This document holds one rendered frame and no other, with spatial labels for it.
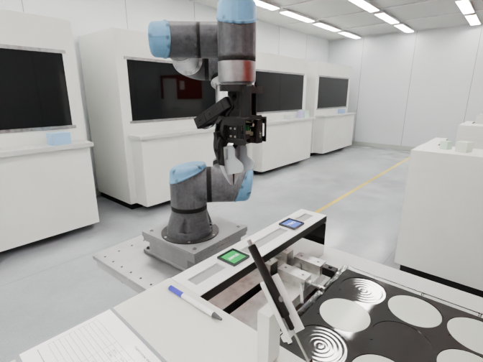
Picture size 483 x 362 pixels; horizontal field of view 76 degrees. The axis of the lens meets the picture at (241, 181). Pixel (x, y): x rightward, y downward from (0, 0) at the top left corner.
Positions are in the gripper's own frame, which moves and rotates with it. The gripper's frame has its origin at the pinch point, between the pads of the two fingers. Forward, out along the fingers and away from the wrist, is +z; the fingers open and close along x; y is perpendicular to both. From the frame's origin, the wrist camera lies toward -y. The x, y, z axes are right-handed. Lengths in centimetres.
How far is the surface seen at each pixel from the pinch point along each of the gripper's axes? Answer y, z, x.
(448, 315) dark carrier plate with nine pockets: 43, 26, 19
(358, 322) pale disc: 29.4, 25.6, 5.4
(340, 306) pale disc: 24.6, 25.7, 7.8
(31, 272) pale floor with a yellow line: -217, 116, 5
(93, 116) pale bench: -348, 9, 126
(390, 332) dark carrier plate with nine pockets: 35.1, 25.7, 6.8
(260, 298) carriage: 8.5, 27.6, 0.9
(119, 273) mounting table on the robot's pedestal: -36, 34, -11
